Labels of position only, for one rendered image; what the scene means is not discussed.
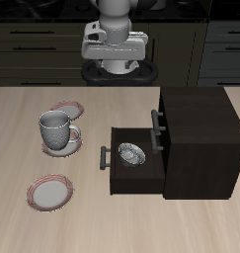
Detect grey kitchen drawer unit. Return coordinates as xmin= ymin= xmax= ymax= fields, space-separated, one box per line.
xmin=197 ymin=20 xmax=240 ymax=88

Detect white plate with red rim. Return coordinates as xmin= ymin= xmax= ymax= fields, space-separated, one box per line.
xmin=40 ymin=128 xmax=84 ymax=159
xmin=25 ymin=173 xmax=75 ymax=213
xmin=48 ymin=100 xmax=86 ymax=122

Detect dark kitchen cupboards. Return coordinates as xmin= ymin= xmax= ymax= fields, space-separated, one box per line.
xmin=0 ymin=20 xmax=208 ymax=88

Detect black kitchen countertop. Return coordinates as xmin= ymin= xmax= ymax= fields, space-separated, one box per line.
xmin=0 ymin=0 xmax=212 ymax=24

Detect grey porcelain mug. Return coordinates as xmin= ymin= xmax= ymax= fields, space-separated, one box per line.
xmin=38 ymin=110 xmax=83 ymax=152

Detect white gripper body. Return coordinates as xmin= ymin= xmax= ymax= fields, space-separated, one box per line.
xmin=80 ymin=31 xmax=149 ymax=62

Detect grey patterned bowl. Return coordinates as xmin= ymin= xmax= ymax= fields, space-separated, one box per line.
xmin=118 ymin=141 xmax=147 ymax=168

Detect dark wooden cabinet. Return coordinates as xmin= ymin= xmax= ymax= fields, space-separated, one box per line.
xmin=99 ymin=86 xmax=240 ymax=201

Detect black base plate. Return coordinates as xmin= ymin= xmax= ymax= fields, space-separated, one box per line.
xmin=80 ymin=57 xmax=159 ymax=87

